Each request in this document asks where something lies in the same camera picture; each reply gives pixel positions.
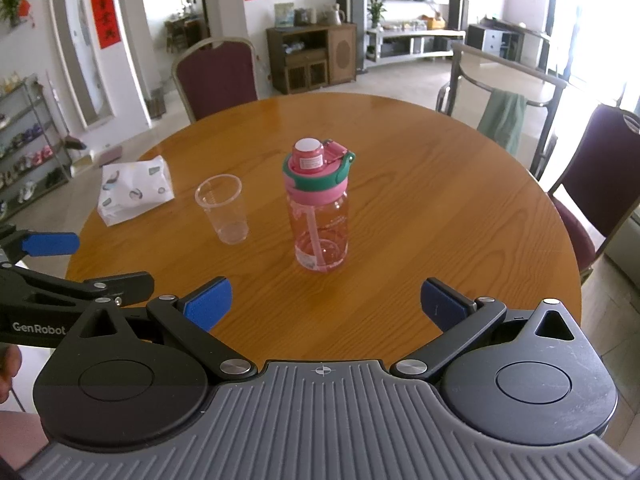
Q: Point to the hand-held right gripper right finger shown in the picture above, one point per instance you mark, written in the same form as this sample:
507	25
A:
440	305

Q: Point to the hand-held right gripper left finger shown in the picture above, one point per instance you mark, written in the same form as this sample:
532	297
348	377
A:
207	305

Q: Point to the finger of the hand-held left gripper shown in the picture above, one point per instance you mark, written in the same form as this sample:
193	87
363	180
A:
47	244
120	285

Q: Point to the clear plastic cup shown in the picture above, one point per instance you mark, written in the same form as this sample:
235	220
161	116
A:
222	210

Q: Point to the pink transparent water bottle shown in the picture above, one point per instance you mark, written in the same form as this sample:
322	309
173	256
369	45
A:
320	230

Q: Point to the pink and green bottle cap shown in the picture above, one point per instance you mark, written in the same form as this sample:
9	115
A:
312	180

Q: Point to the clear plastic bottle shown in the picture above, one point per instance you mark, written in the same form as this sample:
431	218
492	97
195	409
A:
292	49

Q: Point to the person's left hand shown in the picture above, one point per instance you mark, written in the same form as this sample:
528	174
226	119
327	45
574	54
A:
9	370

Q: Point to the rows of shoes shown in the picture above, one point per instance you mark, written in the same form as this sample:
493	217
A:
30	160

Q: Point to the white printed tissue pack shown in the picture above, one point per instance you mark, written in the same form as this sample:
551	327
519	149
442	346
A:
132	185

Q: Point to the broom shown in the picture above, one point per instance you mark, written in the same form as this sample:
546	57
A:
75	142

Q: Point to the person's pink clothing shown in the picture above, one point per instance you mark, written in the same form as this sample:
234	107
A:
20	432

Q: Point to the metal shoe rack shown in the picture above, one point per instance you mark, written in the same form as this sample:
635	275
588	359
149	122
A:
42	110

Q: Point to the green cloth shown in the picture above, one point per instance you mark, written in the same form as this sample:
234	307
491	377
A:
502	120

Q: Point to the hanging green plant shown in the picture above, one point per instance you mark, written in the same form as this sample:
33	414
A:
11	2

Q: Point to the dark wooden chair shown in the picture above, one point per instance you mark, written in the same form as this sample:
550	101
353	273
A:
182	30

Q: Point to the wooden cabinet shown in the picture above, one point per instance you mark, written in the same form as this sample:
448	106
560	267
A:
342	55

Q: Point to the small drawer cabinet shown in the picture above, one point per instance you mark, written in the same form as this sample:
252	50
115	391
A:
492	40

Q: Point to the white television stand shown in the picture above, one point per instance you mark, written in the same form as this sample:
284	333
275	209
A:
400	35

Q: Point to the yellow box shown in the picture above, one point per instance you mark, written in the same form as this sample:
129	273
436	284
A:
434	21

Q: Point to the dark speaker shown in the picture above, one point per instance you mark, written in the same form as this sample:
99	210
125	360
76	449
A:
457	12

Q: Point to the tall grey speaker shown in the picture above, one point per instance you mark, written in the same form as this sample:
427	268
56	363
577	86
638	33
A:
352	20

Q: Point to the small potted plant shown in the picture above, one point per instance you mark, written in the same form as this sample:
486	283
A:
376	10

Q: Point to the grey jar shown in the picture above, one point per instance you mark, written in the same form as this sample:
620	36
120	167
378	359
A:
305	16

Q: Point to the white pitcher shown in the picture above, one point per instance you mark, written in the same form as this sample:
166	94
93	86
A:
338	15

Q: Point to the standing wall mirror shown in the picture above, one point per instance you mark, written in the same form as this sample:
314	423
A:
80	60

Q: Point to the grey metal frame chair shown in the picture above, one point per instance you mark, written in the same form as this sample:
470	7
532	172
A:
547	132

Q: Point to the maroon chair with dark frame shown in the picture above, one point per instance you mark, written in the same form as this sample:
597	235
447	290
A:
605	160

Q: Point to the maroon chair with gold frame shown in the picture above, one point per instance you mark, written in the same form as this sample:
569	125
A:
217	77

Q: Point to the long red wall banner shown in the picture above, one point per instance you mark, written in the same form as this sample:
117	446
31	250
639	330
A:
102	5

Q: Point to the picture frame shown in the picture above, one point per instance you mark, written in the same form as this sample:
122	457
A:
284	15

